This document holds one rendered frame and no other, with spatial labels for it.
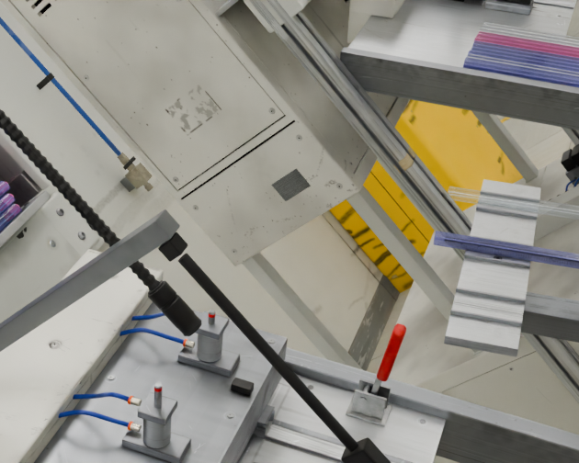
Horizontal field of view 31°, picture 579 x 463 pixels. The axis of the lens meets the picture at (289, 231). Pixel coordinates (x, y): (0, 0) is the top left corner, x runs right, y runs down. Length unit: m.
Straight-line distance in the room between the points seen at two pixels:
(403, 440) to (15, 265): 0.39
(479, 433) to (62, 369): 0.39
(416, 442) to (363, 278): 3.19
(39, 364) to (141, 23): 1.01
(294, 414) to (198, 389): 0.11
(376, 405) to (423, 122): 3.03
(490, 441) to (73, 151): 2.50
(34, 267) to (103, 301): 0.09
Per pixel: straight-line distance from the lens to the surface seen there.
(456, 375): 2.00
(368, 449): 0.73
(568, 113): 1.68
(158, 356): 0.95
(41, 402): 0.88
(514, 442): 1.02
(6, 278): 1.01
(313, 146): 1.80
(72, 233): 1.08
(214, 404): 0.91
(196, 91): 1.84
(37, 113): 3.36
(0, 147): 1.07
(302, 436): 0.97
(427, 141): 3.93
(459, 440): 1.03
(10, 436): 0.86
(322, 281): 3.95
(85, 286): 0.72
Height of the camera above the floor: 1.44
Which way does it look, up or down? 13 degrees down
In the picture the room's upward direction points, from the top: 41 degrees counter-clockwise
